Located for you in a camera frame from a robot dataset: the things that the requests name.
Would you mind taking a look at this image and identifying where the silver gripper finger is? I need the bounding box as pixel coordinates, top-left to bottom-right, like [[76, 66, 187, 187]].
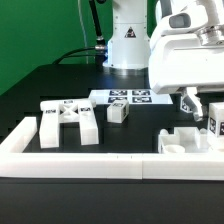
[[182, 87, 204, 122]]

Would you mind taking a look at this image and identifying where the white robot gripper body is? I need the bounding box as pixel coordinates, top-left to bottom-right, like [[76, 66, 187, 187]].
[[148, 3, 224, 94]]

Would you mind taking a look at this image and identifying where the white chair seat piece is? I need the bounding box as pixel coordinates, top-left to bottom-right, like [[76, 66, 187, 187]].
[[157, 126, 224, 155]]

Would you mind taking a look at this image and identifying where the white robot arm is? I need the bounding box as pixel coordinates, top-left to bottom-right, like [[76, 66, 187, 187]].
[[148, 0, 224, 121]]

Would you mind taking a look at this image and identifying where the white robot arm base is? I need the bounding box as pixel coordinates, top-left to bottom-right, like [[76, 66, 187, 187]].
[[103, 0, 150, 70]]

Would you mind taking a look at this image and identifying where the white chair back piece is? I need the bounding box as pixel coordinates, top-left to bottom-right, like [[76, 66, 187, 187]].
[[39, 98, 99, 148]]

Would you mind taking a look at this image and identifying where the small white marker cube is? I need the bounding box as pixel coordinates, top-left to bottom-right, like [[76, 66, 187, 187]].
[[180, 100, 191, 113]]

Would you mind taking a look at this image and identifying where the white marker sheet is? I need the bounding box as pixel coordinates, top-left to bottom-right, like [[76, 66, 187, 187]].
[[89, 89, 172, 105]]

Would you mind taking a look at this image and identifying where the black cable bundle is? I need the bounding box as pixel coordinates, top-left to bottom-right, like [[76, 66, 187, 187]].
[[52, 0, 108, 65]]

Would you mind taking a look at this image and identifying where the grey thin cable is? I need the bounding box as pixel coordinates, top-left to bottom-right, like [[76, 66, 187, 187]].
[[77, 0, 90, 65]]

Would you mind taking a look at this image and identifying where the white U-shaped boundary frame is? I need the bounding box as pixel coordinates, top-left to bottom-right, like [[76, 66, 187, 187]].
[[0, 117, 224, 181]]

